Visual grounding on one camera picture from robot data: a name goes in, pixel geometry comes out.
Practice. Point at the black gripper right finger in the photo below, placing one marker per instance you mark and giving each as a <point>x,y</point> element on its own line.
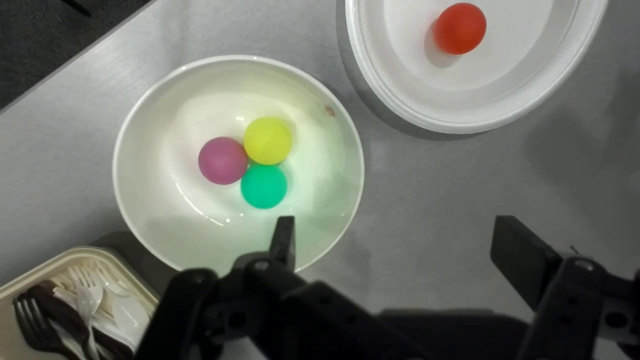
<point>522,259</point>

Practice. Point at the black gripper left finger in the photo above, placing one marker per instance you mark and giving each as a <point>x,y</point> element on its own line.
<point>282,247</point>

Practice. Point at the green ball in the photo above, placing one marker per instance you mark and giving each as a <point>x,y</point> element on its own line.
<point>265,187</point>

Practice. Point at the red ball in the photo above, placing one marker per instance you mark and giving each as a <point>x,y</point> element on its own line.
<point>461,29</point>

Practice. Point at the white bowl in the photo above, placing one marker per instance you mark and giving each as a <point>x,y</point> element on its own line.
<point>193,223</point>

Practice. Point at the purple ball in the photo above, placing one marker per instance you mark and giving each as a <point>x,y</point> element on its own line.
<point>223,160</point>

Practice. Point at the yellow ball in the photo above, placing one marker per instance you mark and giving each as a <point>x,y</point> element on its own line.
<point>269,141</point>

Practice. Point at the white plastic cutlery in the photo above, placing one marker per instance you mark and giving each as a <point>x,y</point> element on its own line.
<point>106,307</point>

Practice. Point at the white foam plate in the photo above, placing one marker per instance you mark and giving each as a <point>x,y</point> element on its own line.
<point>531,46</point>

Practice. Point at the beige cutlery tray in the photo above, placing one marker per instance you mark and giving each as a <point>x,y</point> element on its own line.
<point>12,345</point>

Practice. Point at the black plastic fork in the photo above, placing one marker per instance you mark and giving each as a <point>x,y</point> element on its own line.
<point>37,329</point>

